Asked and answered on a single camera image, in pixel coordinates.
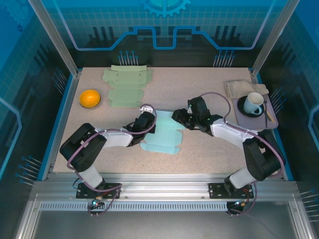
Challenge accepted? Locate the aluminium mounting rail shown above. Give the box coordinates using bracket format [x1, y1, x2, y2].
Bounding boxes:
[32, 173, 299, 200]

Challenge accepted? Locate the light blue paper box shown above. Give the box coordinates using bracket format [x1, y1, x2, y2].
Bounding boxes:
[139, 109, 186, 155]

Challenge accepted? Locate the dark thin utensil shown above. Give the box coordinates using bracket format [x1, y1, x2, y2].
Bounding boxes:
[263, 100, 269, 128]

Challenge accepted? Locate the orange dome bowl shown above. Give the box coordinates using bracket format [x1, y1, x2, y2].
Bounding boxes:
[79, 89, 102, 109]

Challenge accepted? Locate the lilac plastic tray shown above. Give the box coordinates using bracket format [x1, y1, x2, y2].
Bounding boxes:
[231, 93, 279, 129]

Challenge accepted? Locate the pale blue mug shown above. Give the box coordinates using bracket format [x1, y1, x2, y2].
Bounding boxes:
[243, 92, 265, 116]

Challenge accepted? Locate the black saucer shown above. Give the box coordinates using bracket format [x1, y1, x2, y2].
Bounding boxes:
[236, 96, 267, 118]

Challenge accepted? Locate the light green paper box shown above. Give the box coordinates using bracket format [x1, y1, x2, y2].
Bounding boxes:
[102, 64, 154, 109]

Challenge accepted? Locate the wooden stick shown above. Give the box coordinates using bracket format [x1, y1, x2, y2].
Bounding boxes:
[266, 109, 278, 123]

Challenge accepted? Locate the beige folded cloth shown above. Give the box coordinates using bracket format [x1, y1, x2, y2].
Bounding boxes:
[225, 79, 270, 99]

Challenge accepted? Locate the aluminium frame post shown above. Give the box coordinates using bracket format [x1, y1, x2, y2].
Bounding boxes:
[27, 0, 82, 77]
[250, 0, 301, 77]

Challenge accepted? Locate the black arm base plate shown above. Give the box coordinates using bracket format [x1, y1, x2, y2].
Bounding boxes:
[208, 182, 255, 199]
[76, 183, 122, 199]

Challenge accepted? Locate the slotted grey cable duct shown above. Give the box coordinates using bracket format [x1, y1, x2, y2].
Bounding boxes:
[39, 202, 229, 212]

